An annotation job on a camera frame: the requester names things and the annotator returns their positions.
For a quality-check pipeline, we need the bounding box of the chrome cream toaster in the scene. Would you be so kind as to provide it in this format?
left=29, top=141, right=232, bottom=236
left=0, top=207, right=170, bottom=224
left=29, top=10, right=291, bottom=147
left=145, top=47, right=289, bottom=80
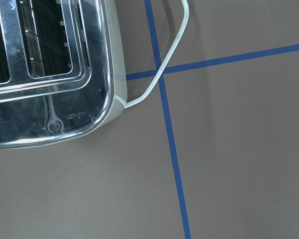
left=0, top=0, right=127, bottom=148

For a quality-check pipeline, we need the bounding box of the white toaster power cord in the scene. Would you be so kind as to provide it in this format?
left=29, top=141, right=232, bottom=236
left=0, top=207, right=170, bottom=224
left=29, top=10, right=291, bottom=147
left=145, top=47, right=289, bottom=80
left=124, top=0, right=190, bottom=109

